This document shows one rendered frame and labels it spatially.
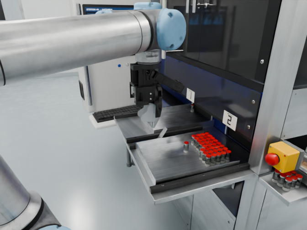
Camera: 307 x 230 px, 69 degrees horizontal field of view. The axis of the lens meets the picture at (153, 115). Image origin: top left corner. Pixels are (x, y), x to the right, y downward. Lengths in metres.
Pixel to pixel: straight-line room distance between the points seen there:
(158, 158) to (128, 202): 1.11
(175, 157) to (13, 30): 0.76
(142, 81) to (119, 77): 0.94
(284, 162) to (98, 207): 1.52
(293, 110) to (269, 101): 0.10
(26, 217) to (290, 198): 0.75
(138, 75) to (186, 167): 0.43
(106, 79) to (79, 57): 1.22
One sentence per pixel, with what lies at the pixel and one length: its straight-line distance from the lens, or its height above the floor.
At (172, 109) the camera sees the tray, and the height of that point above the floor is 0.89.
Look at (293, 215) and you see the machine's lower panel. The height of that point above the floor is 0.57.
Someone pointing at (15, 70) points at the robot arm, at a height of 1.36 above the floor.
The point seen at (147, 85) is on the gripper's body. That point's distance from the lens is 0.65.
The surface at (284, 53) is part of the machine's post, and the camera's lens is 0.78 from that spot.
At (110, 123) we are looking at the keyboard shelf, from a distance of 1.42.
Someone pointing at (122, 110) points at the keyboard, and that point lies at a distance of 1.54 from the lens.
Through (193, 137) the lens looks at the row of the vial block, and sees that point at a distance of 1.01.
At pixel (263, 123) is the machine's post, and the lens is 0.85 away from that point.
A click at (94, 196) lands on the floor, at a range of 2.10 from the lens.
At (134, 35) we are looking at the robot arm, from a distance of 0.40.
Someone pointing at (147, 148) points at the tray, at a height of 0.88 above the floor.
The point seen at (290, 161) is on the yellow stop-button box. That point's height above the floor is 1.00.
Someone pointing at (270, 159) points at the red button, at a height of 1.00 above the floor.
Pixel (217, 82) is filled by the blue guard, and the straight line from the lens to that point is 1.03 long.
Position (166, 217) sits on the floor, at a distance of 1.89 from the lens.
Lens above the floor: 1.42
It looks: 24 degrees down
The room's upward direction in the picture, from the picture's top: straight up
